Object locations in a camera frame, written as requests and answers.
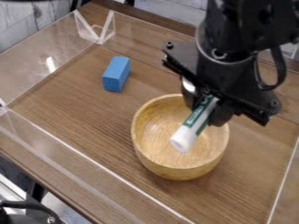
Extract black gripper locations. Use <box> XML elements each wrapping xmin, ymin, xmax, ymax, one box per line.
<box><xmin>162</xmin><ymin>40</ymin><xmax>281</xmax><ymax>127</ymax></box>

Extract light wooden bowl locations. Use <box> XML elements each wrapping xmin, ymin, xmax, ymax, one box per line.
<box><xmin>130</xmin><ymin>94</ymin><xmax>229</xmax><ymax>181</ymax></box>

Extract green expo marker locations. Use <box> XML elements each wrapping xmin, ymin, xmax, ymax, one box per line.
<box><xmin>169</xmin><ymin>96</ymin><xmax>219</xmax><ymax>153</ymax></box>

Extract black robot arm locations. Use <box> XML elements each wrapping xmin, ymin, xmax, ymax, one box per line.
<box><xmin>162</xmin><ymin>0</ymin><xmax>299</xmax><ymax>127</ymax></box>

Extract blue rectangular block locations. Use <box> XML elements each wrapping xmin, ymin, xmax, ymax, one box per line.
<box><xmin>102</xmin><ymin>56</ymin><xmax>130</xmax><ymax>92</ymax></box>

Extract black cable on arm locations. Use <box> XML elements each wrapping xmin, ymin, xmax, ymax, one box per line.
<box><xmin>252</xmin><ymin>45</ymin><xmax>288</xmax><ymax>91</ymax></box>

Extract clear acrylic tray wall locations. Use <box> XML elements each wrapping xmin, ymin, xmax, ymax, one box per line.
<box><xmin>0</xmin><ymin>16</ymin><xmax>299</xmax><ymax>224</ymax></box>

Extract black equipment with cable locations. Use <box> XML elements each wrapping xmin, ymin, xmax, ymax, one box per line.
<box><xmin>0</xmin><ymin>199</ymin><xmax>68</xmax><ymax>224</ymax></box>

